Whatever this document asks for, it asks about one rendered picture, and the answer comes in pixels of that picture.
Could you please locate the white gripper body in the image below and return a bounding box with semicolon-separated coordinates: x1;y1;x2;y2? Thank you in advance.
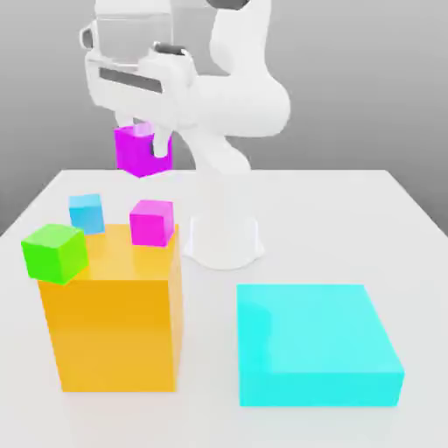
84;48;197;136

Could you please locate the small purple cube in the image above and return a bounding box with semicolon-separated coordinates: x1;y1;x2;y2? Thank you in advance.
114;121;174;179

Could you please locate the large cyan box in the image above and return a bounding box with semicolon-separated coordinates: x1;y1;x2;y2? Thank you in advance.
235;283;406;408

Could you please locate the small magenta cube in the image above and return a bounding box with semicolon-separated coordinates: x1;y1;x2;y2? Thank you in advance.
129;199;176;249

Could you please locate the small green cube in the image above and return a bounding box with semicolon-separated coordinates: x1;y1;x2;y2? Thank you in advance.
20;223;89;286

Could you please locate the small blue cube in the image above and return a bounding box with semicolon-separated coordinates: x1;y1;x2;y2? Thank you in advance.
67;192;106;235

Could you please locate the large orange box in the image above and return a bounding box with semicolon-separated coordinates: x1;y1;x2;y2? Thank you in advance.
37;222;185;394

